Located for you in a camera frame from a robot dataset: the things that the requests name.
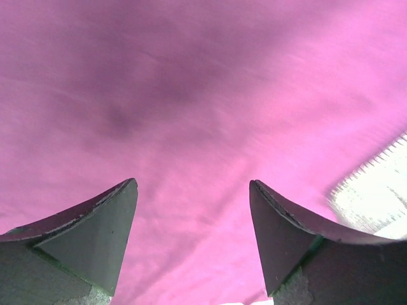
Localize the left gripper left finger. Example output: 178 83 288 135
1 178 138 304

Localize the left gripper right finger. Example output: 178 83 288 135
249 180 406 305

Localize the purple cloth wrap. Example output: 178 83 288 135
1 1 406 304

